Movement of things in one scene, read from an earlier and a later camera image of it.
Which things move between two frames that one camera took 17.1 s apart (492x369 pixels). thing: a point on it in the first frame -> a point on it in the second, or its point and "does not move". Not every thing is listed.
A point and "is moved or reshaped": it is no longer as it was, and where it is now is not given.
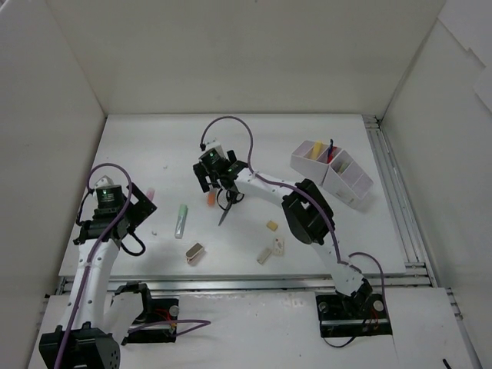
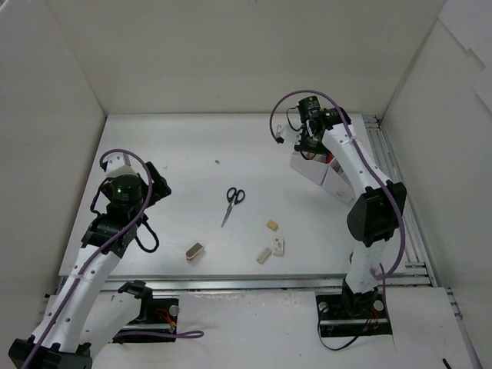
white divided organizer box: (333, 168) does not move
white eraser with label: (279, 247) does not move
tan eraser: (272, 225) does not move
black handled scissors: (225, 198) is moved or reshaped
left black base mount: (154, 310) does not move
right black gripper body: (207, 177) -> (307, 146)
